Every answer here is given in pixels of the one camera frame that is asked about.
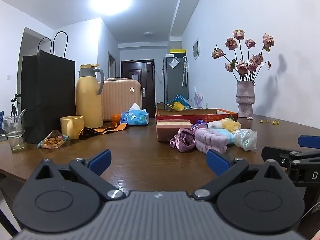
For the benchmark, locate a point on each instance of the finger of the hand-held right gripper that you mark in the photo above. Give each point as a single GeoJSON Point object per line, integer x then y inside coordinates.
{"type": "Point", "coordinates": [310, 141]}
{"type": "Point", "coordinates": [275, 153]}

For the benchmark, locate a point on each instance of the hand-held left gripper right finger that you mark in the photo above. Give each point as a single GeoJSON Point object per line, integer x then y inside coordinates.
{"type": "Point", "coordinates": [217, 161]}

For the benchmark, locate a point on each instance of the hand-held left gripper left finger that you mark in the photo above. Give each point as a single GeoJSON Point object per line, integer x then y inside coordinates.
{"type": "Point", "coordinates": [101, 160]}

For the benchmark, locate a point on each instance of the pink fluffy headband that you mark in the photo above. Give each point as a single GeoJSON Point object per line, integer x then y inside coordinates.
{"type": "Point", "coordinates": [207, 140]}

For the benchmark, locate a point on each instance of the light blue fluffy cloth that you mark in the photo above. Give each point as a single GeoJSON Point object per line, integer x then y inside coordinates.
{"type": "Point", "coordinates": [226, 133]}

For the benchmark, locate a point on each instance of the white iridescent scrunchie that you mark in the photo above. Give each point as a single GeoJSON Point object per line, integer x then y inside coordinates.
{"type": "Point", "coordinates": [246, 140]}

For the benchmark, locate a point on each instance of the white and yellow plush toy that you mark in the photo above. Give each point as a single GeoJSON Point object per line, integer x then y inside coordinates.
{"type": "Point", "coordinates": [230, 125]}

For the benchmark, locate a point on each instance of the pink satin scrunchie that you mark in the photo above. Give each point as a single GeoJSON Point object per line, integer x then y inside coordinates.
{"type": "Point", "coordinates": [183, 140]}

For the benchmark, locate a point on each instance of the blue packet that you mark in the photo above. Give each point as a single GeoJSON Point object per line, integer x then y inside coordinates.
{"type": "Point", "coordinates": [201, 123]}

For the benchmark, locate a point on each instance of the orange cardboard box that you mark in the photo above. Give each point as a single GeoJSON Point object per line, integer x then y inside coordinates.
{"type": "Point", "coordinates": [212, 117]}

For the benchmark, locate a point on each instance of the scattered dried petals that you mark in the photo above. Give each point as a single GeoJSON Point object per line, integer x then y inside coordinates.
{"type": "Point", "coordinates": [275, 122]}

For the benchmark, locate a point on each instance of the yellow mug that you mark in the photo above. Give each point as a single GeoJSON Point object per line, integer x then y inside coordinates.
{"type": "Point", "coordinates": [75, 127]}

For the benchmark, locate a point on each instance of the orange fruit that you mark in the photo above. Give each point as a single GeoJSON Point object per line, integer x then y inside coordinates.
{"type": "Point", "coordinates": [115, 118]}

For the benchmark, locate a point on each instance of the open snack packet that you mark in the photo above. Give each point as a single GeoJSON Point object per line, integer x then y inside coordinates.
{"type": "Point", "coordinates": [52, 141]}

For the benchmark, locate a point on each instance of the blue tissue pack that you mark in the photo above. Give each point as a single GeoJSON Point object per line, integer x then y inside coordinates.
{"type": "Point", "coordinates": [135, 118]}

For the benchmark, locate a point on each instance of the pink textured vase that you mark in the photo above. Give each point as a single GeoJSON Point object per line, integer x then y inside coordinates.
{"type": "Point", "coordinates": [245, 100]}

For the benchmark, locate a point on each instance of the yellow thermos jug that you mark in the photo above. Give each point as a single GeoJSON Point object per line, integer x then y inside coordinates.
{"type": "Point", "coordinates": [88, 100]}

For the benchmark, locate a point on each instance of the pink ribbed suitcase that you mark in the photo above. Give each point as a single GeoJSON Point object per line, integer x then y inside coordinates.
{"type": "Point", "coordinates": [120, 97]}

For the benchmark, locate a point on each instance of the purple artificial flower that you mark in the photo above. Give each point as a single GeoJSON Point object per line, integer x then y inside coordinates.
{"type": "Point", "coordinates": [198, 97]}

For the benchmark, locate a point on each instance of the blue plastic toy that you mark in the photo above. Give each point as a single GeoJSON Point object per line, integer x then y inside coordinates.
{"type": "Point", "coordinates": [182, 97]}

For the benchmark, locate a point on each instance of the brown floor carton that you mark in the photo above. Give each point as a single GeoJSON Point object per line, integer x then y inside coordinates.
{"type": "Point", "coordinates": [160, 105]}

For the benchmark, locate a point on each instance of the black box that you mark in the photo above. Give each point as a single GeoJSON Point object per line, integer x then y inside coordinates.
{"type": "Point", "coordinates": [47, 92]}

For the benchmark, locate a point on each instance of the clear glass cup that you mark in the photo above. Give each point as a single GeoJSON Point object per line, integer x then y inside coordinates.
{"type": "Point", "coordinates": [15, 140]}

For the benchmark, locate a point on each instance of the bunch of dried pink roses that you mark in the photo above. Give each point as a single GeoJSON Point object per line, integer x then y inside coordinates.
{"type": "Point", "coordinates": [243, 67]}

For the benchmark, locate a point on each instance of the clear glass straw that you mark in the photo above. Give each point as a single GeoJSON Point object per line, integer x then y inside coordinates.
{"type": "Point", "coordinates": [22, 115]}

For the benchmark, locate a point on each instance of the grey refrigerator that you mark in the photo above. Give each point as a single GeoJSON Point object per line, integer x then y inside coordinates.
{"type": "Point", "coordinates": [175, 80]}

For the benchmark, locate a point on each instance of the hanging folded umbrellas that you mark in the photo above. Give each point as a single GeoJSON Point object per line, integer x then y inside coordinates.
{"type": "Point", "coordinates": [185, 72]}

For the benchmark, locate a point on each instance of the dark brown entrance door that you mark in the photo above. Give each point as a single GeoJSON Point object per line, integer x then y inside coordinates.
{"type": "Point", "coordinates": [135, 70]}

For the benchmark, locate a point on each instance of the black tripod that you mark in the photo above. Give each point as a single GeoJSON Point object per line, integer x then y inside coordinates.
{"type": "Point", "coordinates": [15, 105]}

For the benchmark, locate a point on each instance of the clear plastic pouch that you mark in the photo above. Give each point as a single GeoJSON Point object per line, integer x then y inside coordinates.
{"type": "Point", "coordinates": [174, 63]}

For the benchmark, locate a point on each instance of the yellow box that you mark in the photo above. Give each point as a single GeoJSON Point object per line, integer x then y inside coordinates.
{"type": "Point", "coordinates": [177, 51]}

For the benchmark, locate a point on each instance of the small round ceiling lamp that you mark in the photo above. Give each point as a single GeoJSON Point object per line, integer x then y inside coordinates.
{"type": "Point", "coordinates": [148, 34]}

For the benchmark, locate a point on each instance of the bright ceiling lamp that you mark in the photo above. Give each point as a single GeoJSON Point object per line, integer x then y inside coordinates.
{"type": "Point", "coordinates": [110, 2]}

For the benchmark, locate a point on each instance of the side doorway frame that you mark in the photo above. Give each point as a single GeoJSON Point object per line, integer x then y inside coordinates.
{"type": "Point", "coordinates": [111, 65]}

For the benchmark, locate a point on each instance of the wall picture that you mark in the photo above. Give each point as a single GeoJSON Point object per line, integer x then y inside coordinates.
{"type": "Point", "coordinates": [196, 50]}

